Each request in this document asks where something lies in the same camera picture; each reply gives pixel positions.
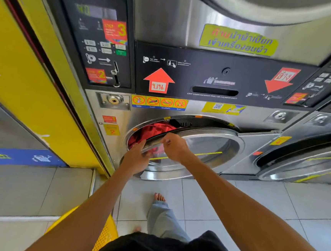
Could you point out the round steel glass machine door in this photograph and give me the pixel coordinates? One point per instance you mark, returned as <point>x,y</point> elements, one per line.
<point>212,151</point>

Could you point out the metal coin slot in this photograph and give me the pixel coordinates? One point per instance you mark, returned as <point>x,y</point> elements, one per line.
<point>116,74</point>

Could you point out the strip of orange warning stickers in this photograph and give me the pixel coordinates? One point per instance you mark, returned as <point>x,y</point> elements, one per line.
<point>159,102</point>

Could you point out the large round steel door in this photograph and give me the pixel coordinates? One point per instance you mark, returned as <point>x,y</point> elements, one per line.
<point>265,8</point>

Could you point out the red up arrow sticker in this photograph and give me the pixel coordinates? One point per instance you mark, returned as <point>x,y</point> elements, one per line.
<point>159,80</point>

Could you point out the stainless steel stacked laundry machine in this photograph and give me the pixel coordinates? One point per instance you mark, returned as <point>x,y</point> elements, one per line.
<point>169,20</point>

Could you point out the small orange sticker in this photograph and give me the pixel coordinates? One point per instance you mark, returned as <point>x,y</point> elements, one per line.
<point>109,119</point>

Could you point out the person's right fingers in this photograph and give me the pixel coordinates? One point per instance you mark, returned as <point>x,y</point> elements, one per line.
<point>166,140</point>

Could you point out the red down arrow sticker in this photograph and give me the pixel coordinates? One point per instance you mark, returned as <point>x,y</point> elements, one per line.
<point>280,79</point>

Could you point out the yellow plastic laundry basket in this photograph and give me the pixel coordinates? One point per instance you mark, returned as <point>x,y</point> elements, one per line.
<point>106,234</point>

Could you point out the blue floor-level sign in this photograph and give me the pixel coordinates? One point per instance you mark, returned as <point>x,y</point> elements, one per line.
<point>27,157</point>

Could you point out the person's right forearm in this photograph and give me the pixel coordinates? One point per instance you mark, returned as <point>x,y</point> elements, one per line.
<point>247,217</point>

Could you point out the person's light blue jeans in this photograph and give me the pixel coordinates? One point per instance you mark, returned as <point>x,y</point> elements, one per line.
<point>164,222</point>

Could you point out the red step sticker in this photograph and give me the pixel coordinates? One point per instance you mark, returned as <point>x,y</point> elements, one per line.
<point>115,31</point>

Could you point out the small yellow square sticker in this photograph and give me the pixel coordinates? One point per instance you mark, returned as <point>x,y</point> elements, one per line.
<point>112,130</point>

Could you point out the yellow and blue code sticker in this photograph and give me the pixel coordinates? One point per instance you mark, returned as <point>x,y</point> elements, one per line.
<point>223,108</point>

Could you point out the orange step sticker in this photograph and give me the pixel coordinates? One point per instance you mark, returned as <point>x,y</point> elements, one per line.
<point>96,75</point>

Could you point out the yellow-green lettered sticker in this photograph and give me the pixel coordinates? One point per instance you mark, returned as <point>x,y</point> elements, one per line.
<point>238,40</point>

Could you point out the person's right hand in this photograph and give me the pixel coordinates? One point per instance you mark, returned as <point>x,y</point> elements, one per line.
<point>176,148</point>

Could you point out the steel key lock plate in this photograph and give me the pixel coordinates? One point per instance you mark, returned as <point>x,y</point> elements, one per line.
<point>114,100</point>
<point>280,116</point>

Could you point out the person's left forearm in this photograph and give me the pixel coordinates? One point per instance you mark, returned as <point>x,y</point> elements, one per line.
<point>88,209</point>

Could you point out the black coin control panel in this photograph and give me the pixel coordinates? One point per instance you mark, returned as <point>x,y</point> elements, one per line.
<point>74,49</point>

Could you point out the neighbouring stainless steel laundry machine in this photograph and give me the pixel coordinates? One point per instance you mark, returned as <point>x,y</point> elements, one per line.
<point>321,126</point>

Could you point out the neighbouring black control panel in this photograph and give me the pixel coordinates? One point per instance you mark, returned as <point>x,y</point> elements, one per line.
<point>322,82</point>

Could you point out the person's left fingers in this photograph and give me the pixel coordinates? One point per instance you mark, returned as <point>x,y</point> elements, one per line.
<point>141,145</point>

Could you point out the person's black shirt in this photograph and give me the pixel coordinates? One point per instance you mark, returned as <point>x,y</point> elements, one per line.
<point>166,249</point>

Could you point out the person's bare foot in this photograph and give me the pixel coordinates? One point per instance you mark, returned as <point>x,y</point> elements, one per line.
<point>159,197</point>

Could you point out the neighbouring round steel machine door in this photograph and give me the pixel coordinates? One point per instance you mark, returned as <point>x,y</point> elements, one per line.
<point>303,167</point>

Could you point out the black lint compartment panel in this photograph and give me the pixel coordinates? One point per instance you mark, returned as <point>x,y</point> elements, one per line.
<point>216,67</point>

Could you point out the yellow diamond sticker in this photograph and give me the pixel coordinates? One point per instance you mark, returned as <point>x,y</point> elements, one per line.
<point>280,140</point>

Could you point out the person's left hand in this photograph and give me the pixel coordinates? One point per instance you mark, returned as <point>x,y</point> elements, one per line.
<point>136,159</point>

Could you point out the red laundry cloth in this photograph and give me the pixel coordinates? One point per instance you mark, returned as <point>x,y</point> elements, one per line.
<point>153,130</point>

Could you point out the yellow side panel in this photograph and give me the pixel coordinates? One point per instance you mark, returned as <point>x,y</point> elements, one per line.
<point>27,83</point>

